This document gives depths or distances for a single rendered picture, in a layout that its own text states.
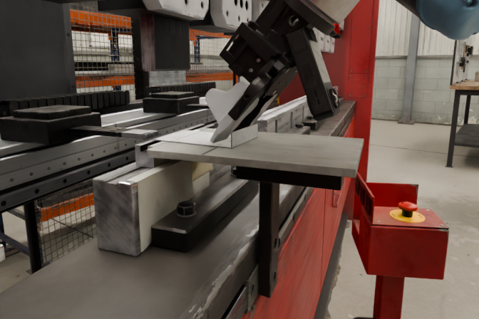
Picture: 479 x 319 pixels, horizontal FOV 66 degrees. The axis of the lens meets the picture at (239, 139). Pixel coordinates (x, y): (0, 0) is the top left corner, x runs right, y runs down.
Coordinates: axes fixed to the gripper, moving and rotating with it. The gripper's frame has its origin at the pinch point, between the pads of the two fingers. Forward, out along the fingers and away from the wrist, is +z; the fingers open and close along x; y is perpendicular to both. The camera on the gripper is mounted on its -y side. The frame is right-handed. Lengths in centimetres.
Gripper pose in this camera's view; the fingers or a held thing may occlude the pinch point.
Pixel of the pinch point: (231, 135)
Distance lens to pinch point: 52.8
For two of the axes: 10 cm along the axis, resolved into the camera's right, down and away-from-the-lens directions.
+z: -5.8, 7.0, 4.3
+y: -6.9, -7.0, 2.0
